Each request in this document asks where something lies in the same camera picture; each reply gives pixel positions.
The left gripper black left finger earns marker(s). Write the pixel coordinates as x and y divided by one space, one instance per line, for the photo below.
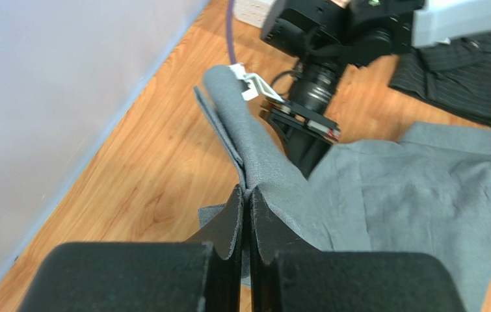
221 239

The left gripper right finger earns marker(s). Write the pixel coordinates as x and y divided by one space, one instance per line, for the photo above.
270 240

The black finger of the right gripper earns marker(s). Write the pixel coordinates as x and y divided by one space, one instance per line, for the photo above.
302 147

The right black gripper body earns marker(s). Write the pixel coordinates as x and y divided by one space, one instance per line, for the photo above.
314 84

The grey long sleeve shirt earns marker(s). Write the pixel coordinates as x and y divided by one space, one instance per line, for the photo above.
430 192

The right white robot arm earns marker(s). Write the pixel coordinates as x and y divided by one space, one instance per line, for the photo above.
325 38

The white plastic basket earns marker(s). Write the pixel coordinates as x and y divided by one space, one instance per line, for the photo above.
252 12

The dark striped folded shirt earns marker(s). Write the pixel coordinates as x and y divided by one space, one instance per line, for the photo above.
454 77

